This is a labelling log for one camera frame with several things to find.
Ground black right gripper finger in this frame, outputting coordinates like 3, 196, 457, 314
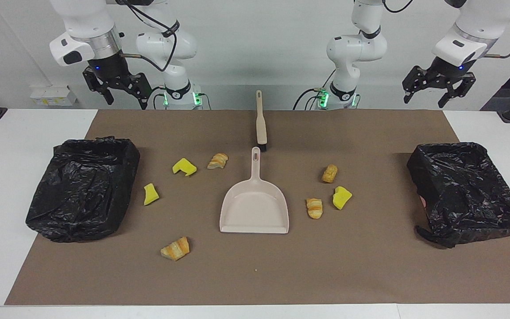
82, 66, 115, 105
127, 73, 152, 110

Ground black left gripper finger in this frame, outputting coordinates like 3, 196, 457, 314
438, 72, 477, 108
402, 66, 429, 105

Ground beige hand brush black bristles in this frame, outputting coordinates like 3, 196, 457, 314
255, 90, 268, 152

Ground brown bread roll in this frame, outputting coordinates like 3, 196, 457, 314
321, 164, 339, 183

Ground beige plastic dustpan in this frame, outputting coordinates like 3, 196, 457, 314
220, 147, 290, 234

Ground small croissant piece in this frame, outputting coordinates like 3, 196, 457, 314
207, 153, 229, 170
306, 198, 323, 219

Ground black bag-lined bin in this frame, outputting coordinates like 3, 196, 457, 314
407, 142, 510, 249
26, 136, 141, 243

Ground notched yellow sponge piece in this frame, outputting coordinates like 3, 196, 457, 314
172, 158, 197, 177

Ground large croissant piece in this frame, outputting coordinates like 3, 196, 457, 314
160, 236, 190, 261

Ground brown paper table mat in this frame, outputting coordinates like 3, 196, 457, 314
5, 110, 510, 305

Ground black right base cable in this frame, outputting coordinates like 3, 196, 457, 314
152, 86, 211, 110

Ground black base cable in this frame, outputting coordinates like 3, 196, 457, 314
152, 86, 211, 110
293, 69, 337, 110

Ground white wall socket box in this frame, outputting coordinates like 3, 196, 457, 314
30, 86, 78, 106

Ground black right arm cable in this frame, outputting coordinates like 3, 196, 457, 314
114, 0, 180, 72

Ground black left base cable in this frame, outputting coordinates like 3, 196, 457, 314
293, 69, 337, 110

